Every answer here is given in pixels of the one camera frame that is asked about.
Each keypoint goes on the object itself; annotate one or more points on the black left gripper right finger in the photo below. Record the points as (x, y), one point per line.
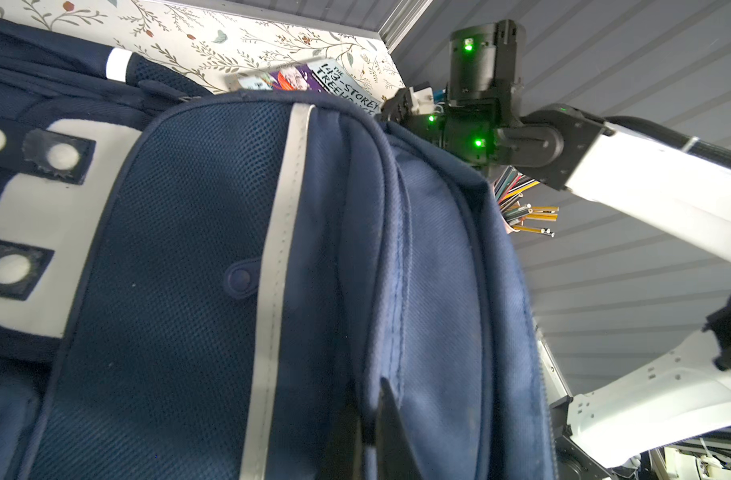
(395, 460)

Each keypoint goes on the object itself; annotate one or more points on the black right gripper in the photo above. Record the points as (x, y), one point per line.
(419, 109)

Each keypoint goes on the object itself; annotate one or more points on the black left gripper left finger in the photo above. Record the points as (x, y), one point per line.
(343, 455)

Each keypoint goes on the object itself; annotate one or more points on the navy blue student backpack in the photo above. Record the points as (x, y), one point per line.
(192, 286)

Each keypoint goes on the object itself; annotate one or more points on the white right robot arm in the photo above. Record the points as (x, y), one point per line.
(614, 126)

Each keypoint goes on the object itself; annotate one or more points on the purple 143-storey treehouse book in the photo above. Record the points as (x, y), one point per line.
(316, 75)

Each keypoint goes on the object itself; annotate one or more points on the bundle of coloured pencils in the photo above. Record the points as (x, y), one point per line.
(520, 216)

